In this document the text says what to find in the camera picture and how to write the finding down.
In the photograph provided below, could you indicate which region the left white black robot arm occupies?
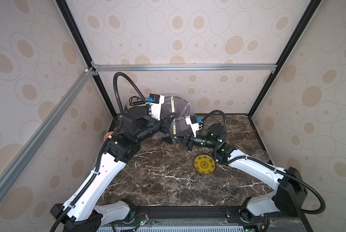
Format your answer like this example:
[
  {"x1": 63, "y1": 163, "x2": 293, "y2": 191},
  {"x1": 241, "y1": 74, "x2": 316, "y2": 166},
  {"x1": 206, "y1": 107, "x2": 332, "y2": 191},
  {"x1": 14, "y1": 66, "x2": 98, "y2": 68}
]
[{"x1": 50, "y1": 103, "x2": 175, "y2": 232}]

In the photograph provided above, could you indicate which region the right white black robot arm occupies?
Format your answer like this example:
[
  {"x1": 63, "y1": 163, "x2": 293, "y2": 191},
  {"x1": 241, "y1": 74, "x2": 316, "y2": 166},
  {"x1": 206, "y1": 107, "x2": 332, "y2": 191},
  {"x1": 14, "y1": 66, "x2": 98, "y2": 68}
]
[{"x1": 169, "y1": 115, "x2": 307, "y2": 222}]

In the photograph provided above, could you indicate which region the clear plastic bin liner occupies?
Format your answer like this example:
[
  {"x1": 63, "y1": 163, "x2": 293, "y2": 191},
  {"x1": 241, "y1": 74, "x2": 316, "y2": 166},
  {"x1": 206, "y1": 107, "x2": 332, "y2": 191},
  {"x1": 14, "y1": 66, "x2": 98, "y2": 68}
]
[{"x1": 146, "y1": 96, "x2": 195, "y2": 139}]

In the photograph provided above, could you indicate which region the black mesh trash bin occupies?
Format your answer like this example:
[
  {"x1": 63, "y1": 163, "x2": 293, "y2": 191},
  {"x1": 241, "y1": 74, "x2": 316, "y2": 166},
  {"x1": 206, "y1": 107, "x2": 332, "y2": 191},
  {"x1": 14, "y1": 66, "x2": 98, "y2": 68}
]
[{"x1": 161, "y1": 96, "x2": 194, "y2": 135}]

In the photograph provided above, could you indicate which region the yellow round plate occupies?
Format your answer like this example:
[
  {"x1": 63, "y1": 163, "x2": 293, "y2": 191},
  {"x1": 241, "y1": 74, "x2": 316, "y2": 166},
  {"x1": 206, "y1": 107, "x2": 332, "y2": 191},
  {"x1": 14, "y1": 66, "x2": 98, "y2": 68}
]
[{"x1": 193, "y1": 154, "x2": 216, "y2": 175}]

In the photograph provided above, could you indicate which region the orange plastic cup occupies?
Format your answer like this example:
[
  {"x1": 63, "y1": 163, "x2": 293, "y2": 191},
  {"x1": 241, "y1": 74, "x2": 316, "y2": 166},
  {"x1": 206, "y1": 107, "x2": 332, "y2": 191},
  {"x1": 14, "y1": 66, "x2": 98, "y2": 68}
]
[{"x1": 103, "y1": 131, "x2": 114, "y2": 141}]

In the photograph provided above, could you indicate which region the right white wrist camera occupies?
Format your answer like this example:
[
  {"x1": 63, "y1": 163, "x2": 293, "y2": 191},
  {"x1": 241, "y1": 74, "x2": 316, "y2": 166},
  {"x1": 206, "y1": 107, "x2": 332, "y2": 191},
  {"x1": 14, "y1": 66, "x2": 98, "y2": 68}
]
[{"x1": 185, "y1": 115, "x2": 203, "y2": 138}]

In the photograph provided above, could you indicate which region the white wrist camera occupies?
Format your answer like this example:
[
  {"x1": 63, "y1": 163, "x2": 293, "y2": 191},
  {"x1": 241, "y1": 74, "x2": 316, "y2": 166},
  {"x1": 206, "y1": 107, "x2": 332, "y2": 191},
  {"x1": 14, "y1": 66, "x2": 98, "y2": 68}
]
[
  {"x1": 147, "y1": 93, "x2": 165, "y2": 121},
  {"x1": 185, "y1": 115, "x2": 203, "y2": 138}
]

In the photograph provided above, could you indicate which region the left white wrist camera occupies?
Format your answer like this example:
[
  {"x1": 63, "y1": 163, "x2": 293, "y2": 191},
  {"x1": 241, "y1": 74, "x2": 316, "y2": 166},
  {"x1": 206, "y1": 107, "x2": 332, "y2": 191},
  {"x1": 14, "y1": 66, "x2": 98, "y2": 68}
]
[{"x1": 147, "y1": 93, "x2": 165, "y2": 121}]

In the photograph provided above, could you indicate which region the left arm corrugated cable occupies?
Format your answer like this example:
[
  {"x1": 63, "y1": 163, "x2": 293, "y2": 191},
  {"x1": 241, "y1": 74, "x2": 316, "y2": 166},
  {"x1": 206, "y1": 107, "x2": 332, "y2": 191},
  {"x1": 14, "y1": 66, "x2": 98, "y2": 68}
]
[{"x1": 49, "y1": 72, "x2": 148, "y2": 232}]

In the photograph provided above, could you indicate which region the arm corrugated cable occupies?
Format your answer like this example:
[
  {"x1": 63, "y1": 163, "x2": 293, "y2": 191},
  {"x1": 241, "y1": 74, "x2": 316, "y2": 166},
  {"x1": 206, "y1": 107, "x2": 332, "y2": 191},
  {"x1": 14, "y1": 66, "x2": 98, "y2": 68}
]
[
  {"x1": 200, "y1": 109, "x2": 326, "y2": 215},
  {"x1": 49, "y1": 72, "x2": 148, "y2": 232}
]

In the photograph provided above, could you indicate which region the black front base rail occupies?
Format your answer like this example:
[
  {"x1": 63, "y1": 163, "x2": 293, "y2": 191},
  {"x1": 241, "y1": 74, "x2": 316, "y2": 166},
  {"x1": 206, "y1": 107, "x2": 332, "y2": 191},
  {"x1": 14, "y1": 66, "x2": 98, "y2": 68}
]
[{"x1": 63, "y1": 205, "x2": 313, "y2": 232}]

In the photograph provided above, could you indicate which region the back aluminium frame bar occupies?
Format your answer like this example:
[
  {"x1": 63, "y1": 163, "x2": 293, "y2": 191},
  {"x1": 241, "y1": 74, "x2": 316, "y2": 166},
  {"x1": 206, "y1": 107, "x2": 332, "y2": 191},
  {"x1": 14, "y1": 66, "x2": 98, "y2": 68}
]
[{"x1": 95, "y1": 63, "x2": 277, "y2": 72}]

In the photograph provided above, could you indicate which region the aluminium frame bar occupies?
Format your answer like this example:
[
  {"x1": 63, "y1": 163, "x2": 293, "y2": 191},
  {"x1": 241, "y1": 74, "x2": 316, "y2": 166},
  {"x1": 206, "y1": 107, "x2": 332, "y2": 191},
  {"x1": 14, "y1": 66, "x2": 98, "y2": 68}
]
[
  {"x1": 0, "y1": 67, "x2": 95, "y2": 202},
  {"x1": 95, "y1": 63, "x2": 277, "y2": 72}
]

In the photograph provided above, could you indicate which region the right black corner post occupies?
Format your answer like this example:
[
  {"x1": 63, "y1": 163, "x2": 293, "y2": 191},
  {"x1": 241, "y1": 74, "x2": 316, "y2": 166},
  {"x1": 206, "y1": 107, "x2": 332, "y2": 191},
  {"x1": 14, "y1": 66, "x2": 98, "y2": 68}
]
[{"x1": 248, "y1": 0, "x2": 322, "y2": 119}]

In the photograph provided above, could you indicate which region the black corner post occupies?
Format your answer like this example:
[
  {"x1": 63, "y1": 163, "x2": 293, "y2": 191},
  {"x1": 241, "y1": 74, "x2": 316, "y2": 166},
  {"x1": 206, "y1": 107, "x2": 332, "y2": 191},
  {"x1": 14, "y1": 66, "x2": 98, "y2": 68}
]
[
  {"x1": 248, "y1": 0, "x2": 322, "y2": 119},
  {"x1": 55, "y1": 0, "x2": 117, "y2": 118}
]

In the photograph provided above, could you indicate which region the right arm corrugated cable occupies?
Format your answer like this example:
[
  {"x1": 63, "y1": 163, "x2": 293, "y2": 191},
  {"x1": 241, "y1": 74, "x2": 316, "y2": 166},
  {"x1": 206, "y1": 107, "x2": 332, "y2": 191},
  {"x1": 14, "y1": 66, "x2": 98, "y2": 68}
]
[{"x1": 200, "y1": 109, "x2": 326, "y2": 215}]

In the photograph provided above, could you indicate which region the left black corner post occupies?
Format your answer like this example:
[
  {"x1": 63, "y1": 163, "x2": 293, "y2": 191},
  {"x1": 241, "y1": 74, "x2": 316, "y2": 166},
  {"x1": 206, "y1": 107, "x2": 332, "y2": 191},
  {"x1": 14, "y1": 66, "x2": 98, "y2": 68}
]
[{"x1": 55, "y1": 0, "x2": 117, "y2": 118}]

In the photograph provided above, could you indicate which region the left aluminium frame bar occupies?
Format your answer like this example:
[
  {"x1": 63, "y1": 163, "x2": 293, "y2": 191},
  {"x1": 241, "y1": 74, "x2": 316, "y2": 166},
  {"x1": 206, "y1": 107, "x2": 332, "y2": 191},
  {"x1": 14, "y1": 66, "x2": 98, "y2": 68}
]
[{"x1": 0, "y1": 67, "x2": 95, "y2": 202}]

